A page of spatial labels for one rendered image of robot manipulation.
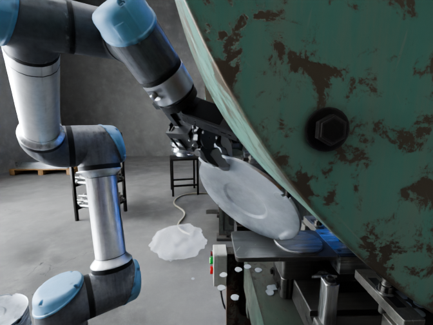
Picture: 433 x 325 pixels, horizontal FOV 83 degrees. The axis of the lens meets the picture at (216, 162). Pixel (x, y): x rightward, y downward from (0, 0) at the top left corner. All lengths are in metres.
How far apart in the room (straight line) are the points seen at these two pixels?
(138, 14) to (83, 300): 0.68
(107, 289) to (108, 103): 7.13
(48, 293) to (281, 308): 0.58
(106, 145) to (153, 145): 6.68
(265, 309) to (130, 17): 0.66
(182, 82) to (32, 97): 0.28
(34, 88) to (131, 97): 7.04
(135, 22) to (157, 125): 7.01
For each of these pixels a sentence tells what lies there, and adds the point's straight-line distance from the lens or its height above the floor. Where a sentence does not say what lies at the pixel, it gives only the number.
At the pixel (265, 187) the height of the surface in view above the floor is 0.96.
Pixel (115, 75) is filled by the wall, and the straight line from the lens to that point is 7.75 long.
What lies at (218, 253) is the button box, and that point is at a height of 0.63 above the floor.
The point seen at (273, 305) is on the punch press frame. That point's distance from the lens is 0.72.
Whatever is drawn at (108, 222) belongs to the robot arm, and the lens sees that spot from 0.77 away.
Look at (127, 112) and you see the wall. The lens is 7.57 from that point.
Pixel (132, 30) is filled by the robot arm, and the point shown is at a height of 1.22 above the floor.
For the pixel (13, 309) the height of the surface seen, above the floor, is 0.24.
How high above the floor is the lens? 1.11
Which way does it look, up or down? 10 degrees down
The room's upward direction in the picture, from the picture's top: straight up
